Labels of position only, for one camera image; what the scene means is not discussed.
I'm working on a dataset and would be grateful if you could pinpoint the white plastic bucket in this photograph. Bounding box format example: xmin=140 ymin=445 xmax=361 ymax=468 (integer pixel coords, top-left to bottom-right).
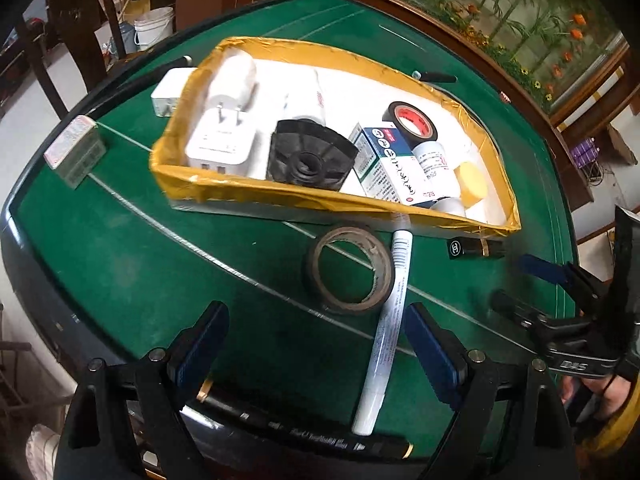
xmin=134 ymin=6 xmax=175 ymax=51

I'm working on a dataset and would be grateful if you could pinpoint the black gold lipstick tube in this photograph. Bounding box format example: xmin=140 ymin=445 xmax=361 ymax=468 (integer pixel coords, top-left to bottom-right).
xmin=447 ymin=236 xmax=506 ymax=259

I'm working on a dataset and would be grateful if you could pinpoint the black red electrical tape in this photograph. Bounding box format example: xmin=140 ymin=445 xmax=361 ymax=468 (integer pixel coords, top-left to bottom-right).
xmin=383 ymin=101 xmax=438 ymax=150

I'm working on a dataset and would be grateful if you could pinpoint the white square adapter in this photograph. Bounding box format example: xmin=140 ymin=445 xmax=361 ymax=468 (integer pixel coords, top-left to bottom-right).
xmin=151 ymin=67 xmax=195 ymax=118

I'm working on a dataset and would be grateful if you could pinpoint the black pen on table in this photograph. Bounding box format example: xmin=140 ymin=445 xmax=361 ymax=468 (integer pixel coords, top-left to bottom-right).
xmin=411 ymin=70 xmax=458 ymax=84

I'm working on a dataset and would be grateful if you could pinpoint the white blue medicine box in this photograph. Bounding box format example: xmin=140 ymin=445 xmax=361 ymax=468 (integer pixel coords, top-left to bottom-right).
xmin=349 ymin=122 xmax=436 ymax=208

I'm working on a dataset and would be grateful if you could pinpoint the long black marker pen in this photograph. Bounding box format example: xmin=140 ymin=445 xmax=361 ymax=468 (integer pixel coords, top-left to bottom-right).
xmin=196 ymin=378 xmax=414 ymax=460

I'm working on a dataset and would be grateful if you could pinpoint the person's right hand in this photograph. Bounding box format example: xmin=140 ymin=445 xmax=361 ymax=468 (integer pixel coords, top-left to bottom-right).
xmin=559 ymin=375 xmax=634 ymax=420

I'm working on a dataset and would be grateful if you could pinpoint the black plastic ribbed hub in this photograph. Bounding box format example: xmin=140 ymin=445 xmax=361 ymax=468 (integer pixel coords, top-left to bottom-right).
xmin=267 ymin=119 xmax=358 ymax=191

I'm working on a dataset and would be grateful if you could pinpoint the white USB charger plug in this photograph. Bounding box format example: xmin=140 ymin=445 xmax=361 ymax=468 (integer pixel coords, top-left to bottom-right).
xmin=184 ymin=107 xmax=256 ymax=177

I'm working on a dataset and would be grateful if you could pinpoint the white paint marker pen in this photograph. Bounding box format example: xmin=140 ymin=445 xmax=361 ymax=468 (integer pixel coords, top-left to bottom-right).
xmin=352 ymin=217 xmax=413 ymax=436

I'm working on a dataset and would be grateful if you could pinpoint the small white pill bottle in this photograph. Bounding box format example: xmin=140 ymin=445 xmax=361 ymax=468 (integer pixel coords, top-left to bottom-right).
xmin=206 ymin=49 xmax=256 ymax=110

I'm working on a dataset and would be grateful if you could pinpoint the white pill bottle grey cap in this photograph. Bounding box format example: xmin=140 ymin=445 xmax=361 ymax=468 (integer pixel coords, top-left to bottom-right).
xmin=412 ymin=141 xmax=465 ymax=217

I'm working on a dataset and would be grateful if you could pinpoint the beige masking tape roll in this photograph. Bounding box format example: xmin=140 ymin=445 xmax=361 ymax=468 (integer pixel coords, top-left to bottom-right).
xmin=303 ymin=224 xmax=395 ymax=315

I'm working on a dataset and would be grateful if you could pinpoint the yellow ball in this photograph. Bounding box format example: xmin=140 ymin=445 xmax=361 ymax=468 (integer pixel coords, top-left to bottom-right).
xmin=454 ymin=162 xmax=488 ymax=208

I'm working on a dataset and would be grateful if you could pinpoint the pink grey small carton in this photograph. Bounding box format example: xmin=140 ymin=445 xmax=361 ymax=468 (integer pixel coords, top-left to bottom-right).
xmin=43 ymin=115 xmax=106 ymax=188

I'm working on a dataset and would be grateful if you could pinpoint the gold-lined cardboard box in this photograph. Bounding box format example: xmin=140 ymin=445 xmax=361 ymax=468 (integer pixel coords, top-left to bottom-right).
xmin=150 ymin=37 xmax=522 ymax=237

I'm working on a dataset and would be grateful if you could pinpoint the black thin rod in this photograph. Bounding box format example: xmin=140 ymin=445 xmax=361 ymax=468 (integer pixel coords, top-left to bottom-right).
xmin=134 ymin=55 xmax=193 ymax=74

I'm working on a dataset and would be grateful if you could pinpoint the dark wooden chair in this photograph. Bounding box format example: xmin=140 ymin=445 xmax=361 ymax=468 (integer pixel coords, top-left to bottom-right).
xmin=1 ymin=0 xmax=127 ymax=118

